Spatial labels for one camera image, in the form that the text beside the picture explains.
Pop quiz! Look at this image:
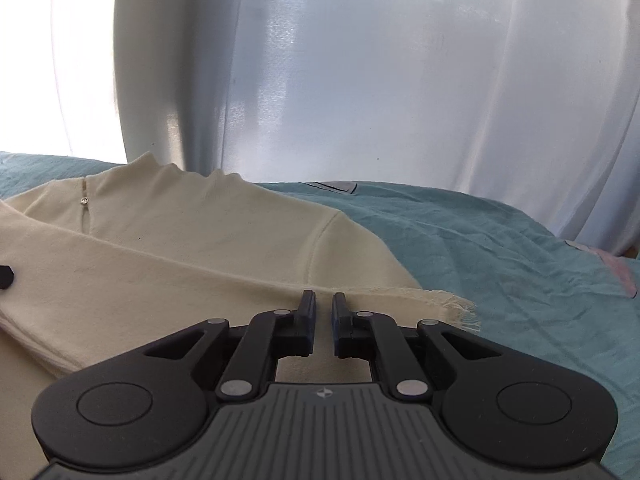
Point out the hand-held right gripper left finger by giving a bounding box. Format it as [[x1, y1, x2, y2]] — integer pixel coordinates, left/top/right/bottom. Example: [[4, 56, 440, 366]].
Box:
[[144, 290, 317, 404]]

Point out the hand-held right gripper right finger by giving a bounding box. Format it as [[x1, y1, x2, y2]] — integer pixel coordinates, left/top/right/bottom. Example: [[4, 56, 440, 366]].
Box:
[[331, 292, 497, 403]]

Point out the cream knit sweater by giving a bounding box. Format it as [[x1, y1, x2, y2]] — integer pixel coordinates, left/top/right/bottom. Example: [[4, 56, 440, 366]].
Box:
[[0, 152, 482, 480]]

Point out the teal mushroom print bed sheet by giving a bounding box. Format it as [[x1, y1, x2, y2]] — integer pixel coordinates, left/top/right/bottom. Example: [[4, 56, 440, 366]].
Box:
[[0, 151, 640, 480]]

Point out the white curtain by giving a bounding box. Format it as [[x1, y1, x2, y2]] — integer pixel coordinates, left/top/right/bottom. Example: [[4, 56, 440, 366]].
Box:
[[0, 0, 640, 257]]

